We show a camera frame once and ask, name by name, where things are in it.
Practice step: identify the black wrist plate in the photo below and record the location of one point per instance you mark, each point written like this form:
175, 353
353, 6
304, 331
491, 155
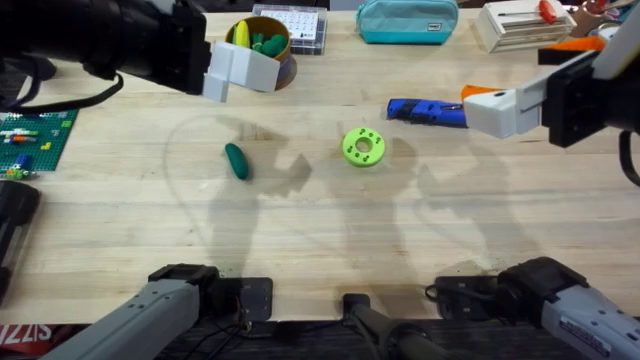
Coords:
185, 52
575, 107

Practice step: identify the brown container with tools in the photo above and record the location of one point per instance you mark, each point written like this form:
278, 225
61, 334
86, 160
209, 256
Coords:
592, 20

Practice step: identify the brown tub with toys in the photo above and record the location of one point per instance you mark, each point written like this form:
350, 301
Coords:
262, 37

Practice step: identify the black rail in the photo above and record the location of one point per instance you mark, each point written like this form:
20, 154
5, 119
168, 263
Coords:
300, 342

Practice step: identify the blue electric screwdriver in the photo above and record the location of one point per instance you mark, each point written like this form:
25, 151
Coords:
425, 112

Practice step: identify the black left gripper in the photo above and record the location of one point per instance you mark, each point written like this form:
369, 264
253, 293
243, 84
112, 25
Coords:
135, 40

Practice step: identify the red sticker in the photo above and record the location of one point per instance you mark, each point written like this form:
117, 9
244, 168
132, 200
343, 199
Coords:
25, 334

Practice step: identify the black device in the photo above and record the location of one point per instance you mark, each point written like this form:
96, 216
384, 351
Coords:
15, 220

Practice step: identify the black right wrist plate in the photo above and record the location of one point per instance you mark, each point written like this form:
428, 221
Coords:
575, 107

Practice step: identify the green toy cucumber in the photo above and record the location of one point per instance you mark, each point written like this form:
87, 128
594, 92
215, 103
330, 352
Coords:
237, 161

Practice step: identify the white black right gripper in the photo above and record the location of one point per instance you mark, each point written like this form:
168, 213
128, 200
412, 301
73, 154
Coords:
625, 107

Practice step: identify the green disc with holes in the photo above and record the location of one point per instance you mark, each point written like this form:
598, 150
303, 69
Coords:
356, 155

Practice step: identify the teal zip pouch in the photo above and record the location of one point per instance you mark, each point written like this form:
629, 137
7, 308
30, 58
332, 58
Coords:
407, 22

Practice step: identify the clear plastic parts box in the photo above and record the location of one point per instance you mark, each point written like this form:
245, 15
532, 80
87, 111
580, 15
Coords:
305, 25

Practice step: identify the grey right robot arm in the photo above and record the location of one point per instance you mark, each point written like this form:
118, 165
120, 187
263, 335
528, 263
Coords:
580, 310

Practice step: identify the green board with blocks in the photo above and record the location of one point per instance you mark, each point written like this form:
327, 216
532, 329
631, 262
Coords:
35, 142

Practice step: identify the white box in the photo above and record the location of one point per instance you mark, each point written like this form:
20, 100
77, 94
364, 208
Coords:
525, 32

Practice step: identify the black left wrist plate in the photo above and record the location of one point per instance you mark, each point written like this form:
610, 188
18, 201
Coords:
185, 52

